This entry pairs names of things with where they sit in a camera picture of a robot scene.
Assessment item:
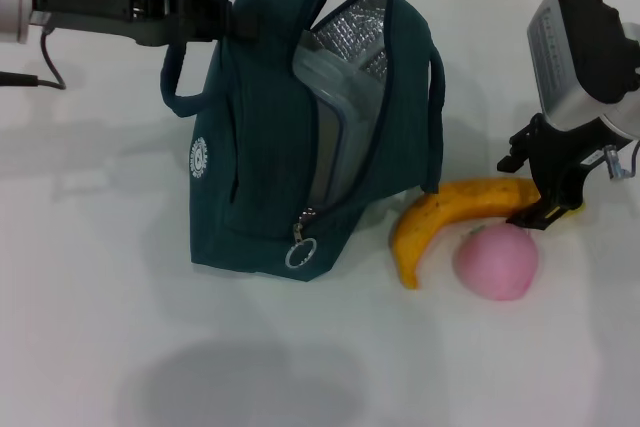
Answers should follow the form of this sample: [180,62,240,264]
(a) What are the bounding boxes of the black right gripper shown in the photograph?
[496,114,607,231]

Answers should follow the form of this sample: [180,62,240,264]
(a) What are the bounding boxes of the yellow toy banana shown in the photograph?
[392,177,586,291]

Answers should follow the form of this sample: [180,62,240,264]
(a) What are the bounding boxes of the pink toy peach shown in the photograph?
[453,224,540,302]

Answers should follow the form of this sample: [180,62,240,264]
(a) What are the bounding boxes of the dark teal insulated lunch bag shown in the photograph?
[159,0,447,282]

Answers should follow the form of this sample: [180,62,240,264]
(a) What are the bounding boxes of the clear plastic box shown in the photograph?
[292,41,390,204]

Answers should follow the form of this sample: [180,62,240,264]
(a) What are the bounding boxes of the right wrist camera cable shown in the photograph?
[602,139,640,181]

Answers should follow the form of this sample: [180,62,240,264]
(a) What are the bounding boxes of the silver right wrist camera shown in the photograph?
[527,0,640,129]

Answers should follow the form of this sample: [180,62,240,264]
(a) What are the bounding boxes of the black left wrist camera cable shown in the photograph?
[0,26,67,92]

